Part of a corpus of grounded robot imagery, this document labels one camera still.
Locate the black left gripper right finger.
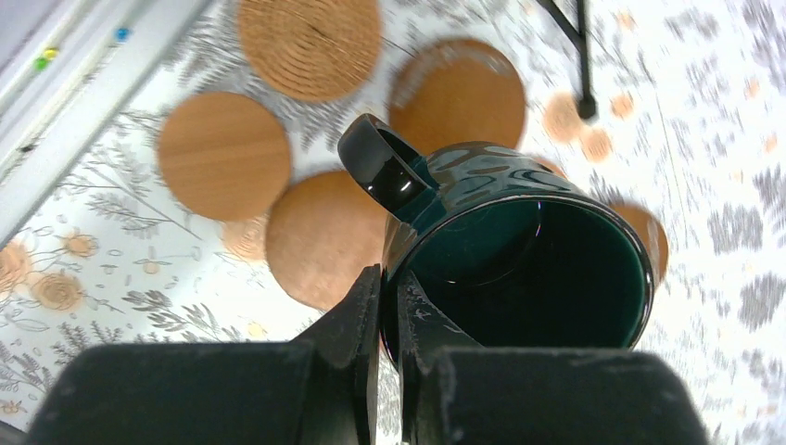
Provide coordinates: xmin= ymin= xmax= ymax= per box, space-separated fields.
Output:
xmin=396 ymin=273 xmax=708 ymax=444

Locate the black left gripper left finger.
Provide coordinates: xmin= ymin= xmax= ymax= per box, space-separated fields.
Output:
xmin=26 ymin=266 xmax=381 ymax=444

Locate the dark green mug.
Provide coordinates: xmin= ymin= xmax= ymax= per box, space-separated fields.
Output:
xmin=337 ymin=114 xmax=654 ymax=349

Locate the dark brown coaster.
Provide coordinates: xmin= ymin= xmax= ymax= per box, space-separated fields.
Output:
xmin=266 ymin=171 xmax=387 ymax=311

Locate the light wooden coaster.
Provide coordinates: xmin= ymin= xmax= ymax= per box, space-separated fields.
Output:
xmin=158 ymin=92 xmax=292 ymax=222

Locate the light brown coaster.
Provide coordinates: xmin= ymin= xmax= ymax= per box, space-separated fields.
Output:
xmin=610 ymin=202 xmax=669 ymax=287

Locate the orange brown coaster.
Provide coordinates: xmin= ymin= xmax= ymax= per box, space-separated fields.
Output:
xmin=387 ymin=38 xmax=526 ymax=155

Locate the woven straw coaster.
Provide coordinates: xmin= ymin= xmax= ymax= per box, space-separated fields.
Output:
xmin=237 ymin=0 xmax=382 ymax=102

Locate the floral tablecloth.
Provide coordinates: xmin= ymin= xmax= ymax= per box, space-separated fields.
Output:
xmin=1 ymin=1 xmax=785 ymax=444

